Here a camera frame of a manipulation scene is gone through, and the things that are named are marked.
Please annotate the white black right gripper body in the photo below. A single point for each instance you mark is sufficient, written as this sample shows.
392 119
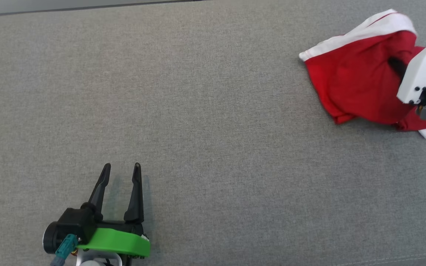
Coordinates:
422 70

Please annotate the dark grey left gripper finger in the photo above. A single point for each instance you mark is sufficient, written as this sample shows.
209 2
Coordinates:
135 199
100 192

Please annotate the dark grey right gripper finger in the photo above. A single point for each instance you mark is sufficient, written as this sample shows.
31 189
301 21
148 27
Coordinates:
398 67

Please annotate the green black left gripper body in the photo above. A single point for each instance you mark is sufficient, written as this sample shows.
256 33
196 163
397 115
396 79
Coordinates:
102 236

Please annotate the red white sports shorts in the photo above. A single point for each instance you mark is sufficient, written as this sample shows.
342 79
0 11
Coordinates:
357 81

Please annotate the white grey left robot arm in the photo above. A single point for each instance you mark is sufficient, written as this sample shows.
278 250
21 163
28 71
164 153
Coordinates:
98 258

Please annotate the grey fabric sofa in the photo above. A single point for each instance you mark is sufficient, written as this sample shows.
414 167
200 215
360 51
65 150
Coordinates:
198 111

